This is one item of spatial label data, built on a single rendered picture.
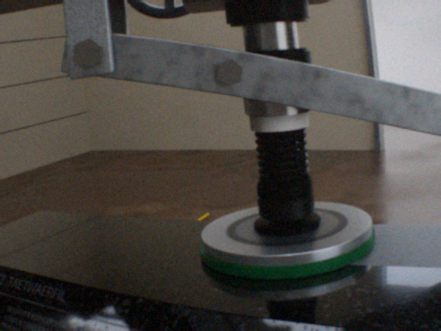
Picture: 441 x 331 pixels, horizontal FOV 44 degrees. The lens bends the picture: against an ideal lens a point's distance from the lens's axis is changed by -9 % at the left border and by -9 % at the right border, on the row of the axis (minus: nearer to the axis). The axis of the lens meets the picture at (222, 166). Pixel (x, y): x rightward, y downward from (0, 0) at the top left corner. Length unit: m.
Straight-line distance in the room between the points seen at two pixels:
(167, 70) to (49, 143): 6.39
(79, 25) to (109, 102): 6.60
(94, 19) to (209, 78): 0.14
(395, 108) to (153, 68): 0.27
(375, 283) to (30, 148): 6.32
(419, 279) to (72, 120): 6.81
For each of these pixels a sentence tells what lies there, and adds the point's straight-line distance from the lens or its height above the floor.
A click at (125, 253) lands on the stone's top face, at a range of 0.78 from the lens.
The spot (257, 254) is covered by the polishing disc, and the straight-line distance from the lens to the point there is 0.64.
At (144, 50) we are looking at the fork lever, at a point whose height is 1.08.
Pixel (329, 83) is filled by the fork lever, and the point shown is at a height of 1.02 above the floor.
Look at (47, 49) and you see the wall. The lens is 7.07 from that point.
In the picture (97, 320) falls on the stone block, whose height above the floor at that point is 0.80.
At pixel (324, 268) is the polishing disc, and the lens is 0.64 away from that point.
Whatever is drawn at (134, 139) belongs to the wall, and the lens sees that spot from 7.04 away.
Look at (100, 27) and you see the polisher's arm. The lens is 0.62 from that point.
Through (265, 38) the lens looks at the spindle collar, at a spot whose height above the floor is 1.08.
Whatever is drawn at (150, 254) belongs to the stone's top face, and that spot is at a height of 0.82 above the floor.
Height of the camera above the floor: 1.07
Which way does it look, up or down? 11 degrees down
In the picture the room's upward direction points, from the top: 6 degrees counter-clockwise
